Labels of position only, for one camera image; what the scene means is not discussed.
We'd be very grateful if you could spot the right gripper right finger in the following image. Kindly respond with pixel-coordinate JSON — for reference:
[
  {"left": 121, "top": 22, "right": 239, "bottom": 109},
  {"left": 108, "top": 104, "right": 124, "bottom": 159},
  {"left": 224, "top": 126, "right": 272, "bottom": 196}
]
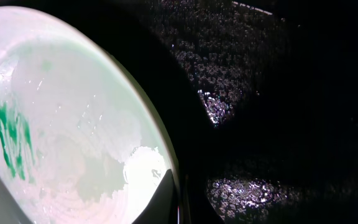
[{"left": 133, "top": 169, "right": 178, "bottom": 224}]

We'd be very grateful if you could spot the light green plate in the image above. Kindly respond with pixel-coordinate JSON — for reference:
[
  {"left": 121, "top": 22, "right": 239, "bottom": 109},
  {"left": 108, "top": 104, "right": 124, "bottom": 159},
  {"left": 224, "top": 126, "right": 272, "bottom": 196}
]
[{"left": 0, "top": 6, "right": 183, "bottom": 224}]

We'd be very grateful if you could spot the round black serving tray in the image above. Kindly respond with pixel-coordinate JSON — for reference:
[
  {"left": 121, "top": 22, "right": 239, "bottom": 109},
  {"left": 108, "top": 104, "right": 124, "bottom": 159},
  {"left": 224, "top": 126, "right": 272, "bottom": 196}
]
[{"left": 67, "top": 1, "right": 358, "bottom": 223}]

